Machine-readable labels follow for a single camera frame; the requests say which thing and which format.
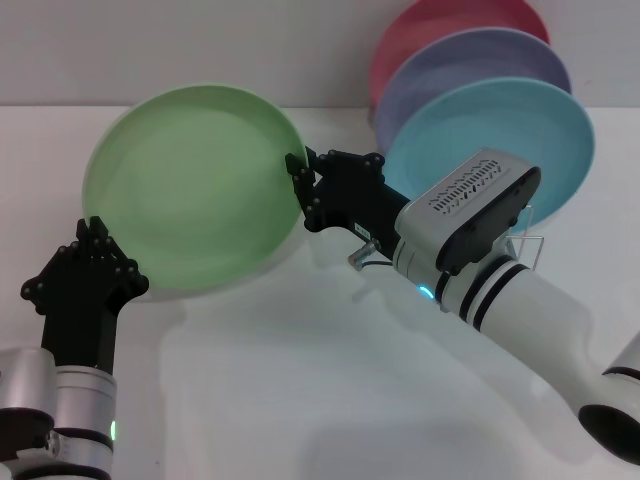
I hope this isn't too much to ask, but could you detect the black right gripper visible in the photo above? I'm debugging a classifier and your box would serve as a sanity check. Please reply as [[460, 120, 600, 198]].
[[285, 145, 415, 250]]

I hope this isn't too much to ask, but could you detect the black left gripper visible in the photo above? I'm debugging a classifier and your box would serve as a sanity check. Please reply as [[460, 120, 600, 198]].
[[20, 216, 150, 374]]

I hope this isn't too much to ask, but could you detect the green round plate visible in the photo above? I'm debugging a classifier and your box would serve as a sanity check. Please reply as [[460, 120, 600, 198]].
[[82, 82, 307, 304]]

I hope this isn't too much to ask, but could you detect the light blue round plate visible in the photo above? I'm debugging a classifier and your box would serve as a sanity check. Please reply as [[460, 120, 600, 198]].
[[385, 77, 596, 234]]

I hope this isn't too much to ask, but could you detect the purple round plate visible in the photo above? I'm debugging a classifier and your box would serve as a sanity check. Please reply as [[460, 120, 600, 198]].
[[375, 27, 573, 151]]

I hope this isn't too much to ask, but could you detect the pink round plate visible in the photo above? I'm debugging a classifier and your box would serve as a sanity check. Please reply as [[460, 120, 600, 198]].
[[369, 0, 551, 109]]

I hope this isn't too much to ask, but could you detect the right wrist cable with plug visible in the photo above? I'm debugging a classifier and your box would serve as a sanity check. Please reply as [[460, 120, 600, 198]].
[[347, 239, 397, 271]]

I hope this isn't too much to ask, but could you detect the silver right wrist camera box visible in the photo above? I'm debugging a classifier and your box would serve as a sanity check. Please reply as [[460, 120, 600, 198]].
[[399, 147, 542, 276]]

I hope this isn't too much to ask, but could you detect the silver wire plate rack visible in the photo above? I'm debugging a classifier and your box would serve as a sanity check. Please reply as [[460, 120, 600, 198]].
[[504, 203, 546, 271]]

